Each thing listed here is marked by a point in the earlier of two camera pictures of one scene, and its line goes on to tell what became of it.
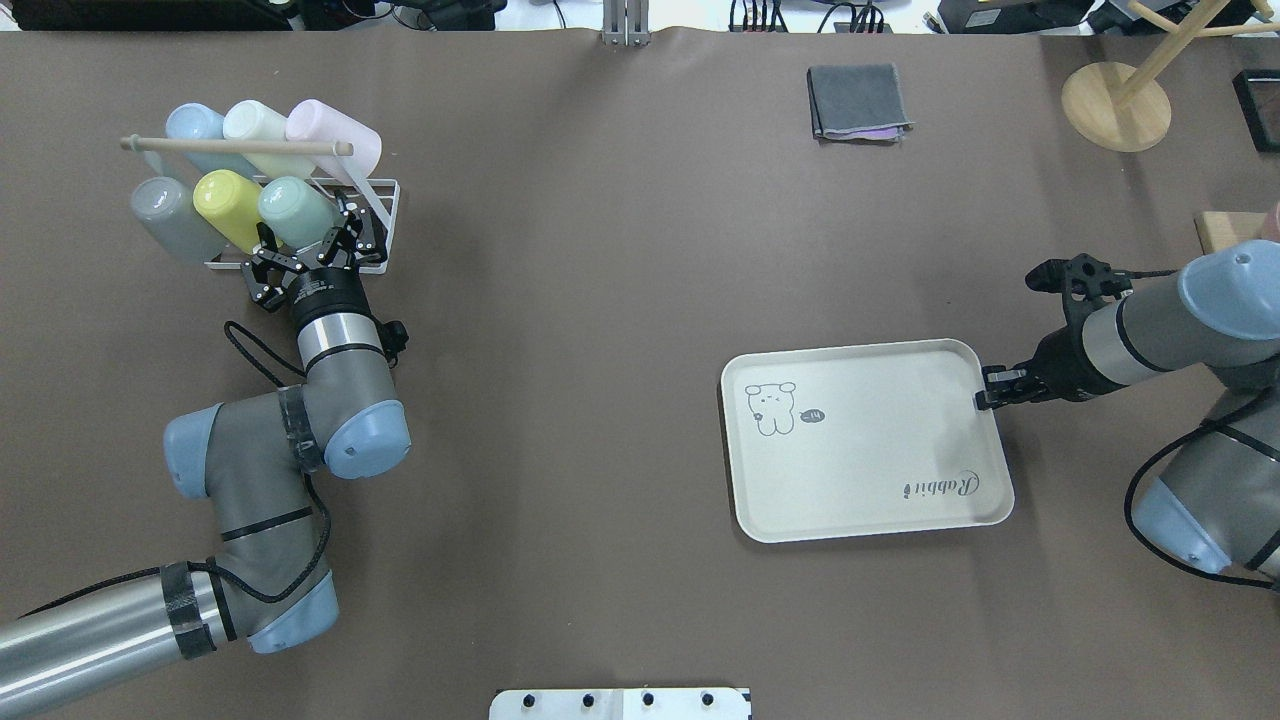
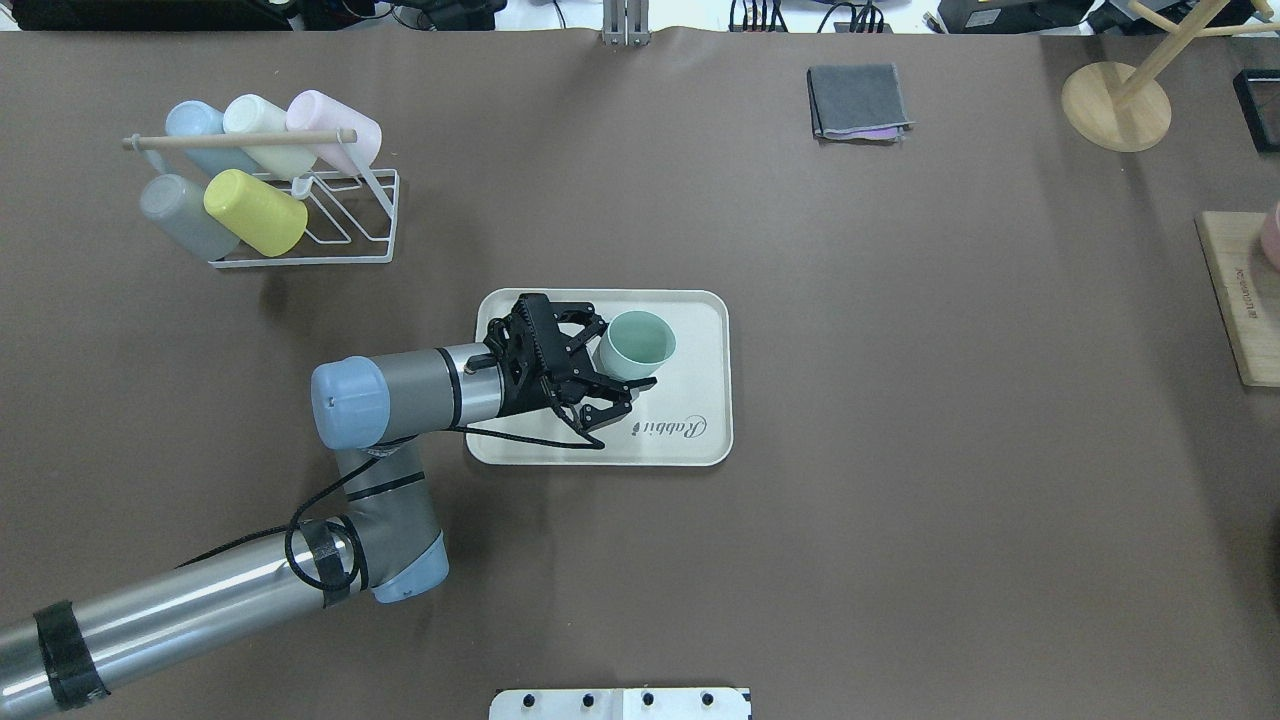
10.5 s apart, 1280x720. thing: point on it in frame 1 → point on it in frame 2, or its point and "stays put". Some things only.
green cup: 298,216 → 635,345
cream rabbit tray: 857,439 → 684,420
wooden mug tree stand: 1124,110 stays put
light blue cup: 197,121 stays put
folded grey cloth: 858,101 stays put
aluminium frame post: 626,22 stays put
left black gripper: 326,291 → 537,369
